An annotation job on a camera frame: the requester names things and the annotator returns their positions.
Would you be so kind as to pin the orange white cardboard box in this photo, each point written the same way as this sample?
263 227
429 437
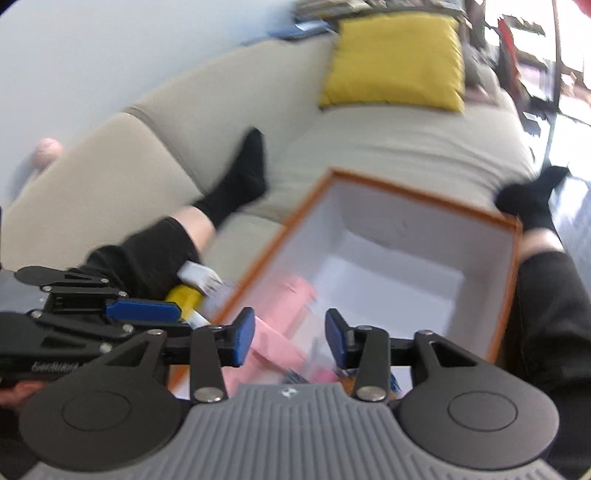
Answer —
386 256

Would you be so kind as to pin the pink plush doll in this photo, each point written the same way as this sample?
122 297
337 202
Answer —
46 152

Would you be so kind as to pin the person right leg black sock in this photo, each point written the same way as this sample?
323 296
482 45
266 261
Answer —
547 339

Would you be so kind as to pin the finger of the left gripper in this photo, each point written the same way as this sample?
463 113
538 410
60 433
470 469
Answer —
142 310

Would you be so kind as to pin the yellow cushion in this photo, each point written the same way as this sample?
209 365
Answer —
411 58

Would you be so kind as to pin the person left leg black sock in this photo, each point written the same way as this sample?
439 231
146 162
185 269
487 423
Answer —
145 265

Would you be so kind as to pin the white hand cream tube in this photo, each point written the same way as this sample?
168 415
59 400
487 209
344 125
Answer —
195 320

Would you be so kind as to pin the beige fabric sofa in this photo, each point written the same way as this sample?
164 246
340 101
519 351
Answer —
174 144

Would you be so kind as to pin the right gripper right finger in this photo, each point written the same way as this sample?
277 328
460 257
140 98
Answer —
366 350

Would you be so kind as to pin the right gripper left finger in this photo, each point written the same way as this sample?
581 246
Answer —
215 347

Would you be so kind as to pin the person left hand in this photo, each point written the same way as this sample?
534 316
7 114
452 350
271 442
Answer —
13 397

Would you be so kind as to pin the person leg black sock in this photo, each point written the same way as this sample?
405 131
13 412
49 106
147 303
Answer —
547 339
145 265

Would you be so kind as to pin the yellow tape measure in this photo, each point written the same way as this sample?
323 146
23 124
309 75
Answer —
186 298

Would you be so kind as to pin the white power adapter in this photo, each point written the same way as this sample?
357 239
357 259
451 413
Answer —
200 277

